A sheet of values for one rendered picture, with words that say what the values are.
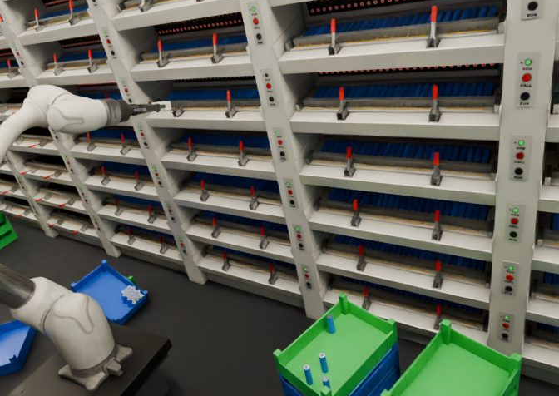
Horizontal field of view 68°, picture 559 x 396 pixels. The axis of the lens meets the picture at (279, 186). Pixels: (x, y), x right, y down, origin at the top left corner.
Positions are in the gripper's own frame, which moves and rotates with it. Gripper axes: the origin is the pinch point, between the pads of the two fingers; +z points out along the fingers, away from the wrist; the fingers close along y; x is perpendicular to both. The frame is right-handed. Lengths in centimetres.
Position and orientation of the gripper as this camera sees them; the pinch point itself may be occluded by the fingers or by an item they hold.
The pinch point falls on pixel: (161, 106)
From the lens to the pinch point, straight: 164.6
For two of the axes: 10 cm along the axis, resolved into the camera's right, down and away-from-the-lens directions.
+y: 8.4, 1.0, -5.4
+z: 5.5, -2.5, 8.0
